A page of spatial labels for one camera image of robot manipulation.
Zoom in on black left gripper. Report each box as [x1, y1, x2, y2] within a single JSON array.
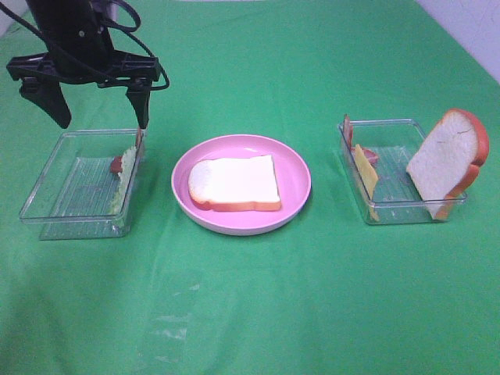
[[7, 29, 160, 129]]

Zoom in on clear plastic film sheet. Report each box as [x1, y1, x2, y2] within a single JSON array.
[[134, 269, 203, 374]]

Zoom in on toy bread slice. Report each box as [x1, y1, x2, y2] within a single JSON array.
[[406, 109, 489, 220], [187, 155, 281, 212]]

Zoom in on right clear plastic tray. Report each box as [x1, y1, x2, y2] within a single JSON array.
[[337, 119, 468, 225]]

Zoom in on green table cloth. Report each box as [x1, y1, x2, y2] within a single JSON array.
[[1, 1, 499, 374]]

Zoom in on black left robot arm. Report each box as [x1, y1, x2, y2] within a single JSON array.
[[1, 1, 168, 129]]

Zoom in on toy bacon strip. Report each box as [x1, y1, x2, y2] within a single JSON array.
[[342, 114, 379, 166], [109, 127, 143, 174]]

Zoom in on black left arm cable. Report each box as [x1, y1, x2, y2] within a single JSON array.
[[0, 0, 172, 91]]

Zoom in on pink round plate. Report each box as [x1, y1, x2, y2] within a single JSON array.
[[171, 134, 312, 236]]

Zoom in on toy lettuce leaf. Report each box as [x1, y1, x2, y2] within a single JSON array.
[[109, 145, 137, 215]]

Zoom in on left clear plastic tray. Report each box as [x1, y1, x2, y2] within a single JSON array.
[[19, 129, 145, 240]]

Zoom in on clear plastic tray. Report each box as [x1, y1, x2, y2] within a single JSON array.
[[337, 119, 468, 225], [19, 129, 145, 240]]

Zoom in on yellow toy cheese slice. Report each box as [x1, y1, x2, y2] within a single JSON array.
[[354, 144, 380, 223]]

